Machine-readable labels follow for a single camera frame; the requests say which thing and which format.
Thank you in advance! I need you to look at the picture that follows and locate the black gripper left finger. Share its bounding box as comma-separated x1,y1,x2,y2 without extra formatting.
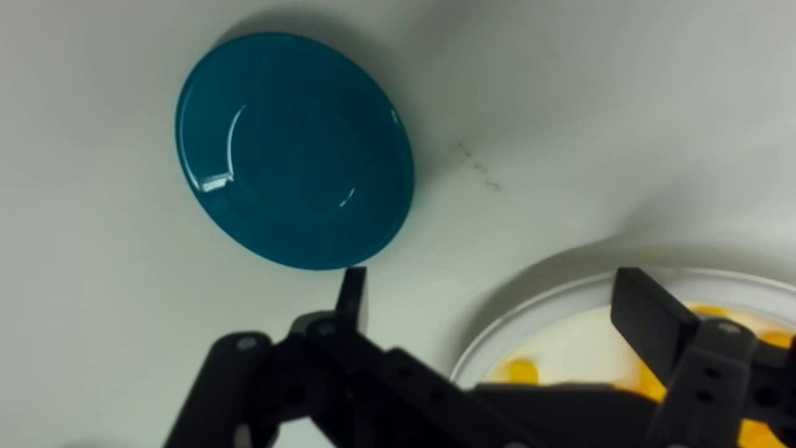
164,265,468,448

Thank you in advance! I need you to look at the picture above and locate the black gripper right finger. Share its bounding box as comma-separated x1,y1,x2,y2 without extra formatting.
608,270,796,448

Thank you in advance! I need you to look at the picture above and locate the teal round plate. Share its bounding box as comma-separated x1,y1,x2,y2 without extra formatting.
174,32,416,270

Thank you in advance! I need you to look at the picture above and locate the white round plate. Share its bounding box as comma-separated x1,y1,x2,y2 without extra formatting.
452,266,796,399

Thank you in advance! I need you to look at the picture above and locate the yellow fry top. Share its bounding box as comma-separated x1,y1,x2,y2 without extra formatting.
501,360,539,384

